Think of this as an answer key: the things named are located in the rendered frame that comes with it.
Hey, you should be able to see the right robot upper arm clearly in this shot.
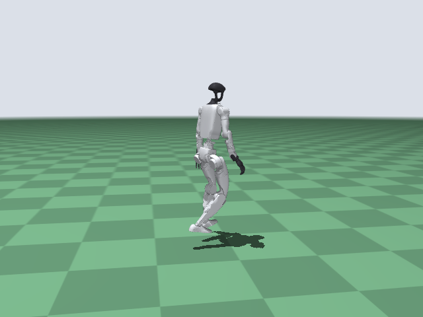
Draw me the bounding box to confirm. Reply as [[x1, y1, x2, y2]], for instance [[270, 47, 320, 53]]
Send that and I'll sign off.
[[217, 106, 230, 139]]

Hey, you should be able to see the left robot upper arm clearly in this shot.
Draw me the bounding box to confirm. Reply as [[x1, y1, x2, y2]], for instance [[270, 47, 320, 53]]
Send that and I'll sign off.
[[196, 106, 203, 135]]

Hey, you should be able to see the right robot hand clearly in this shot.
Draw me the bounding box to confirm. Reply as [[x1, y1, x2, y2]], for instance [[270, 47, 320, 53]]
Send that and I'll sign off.
[[230, 155, 245, 175]]

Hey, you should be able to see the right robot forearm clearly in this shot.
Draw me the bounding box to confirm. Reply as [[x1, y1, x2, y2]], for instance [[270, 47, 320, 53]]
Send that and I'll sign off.
[[225, 130, 237, 159]]

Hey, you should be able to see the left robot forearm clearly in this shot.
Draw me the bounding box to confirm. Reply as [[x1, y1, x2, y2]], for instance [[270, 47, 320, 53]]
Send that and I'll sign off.
[[196, 132, 203, 152]]

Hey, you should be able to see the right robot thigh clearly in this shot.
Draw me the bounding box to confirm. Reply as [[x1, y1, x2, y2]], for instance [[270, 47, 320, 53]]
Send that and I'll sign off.
[[209, 154, 229, 199]]

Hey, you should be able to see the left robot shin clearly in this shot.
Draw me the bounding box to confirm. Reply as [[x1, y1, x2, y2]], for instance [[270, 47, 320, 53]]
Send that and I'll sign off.
[[203, 186, 214, 223]]

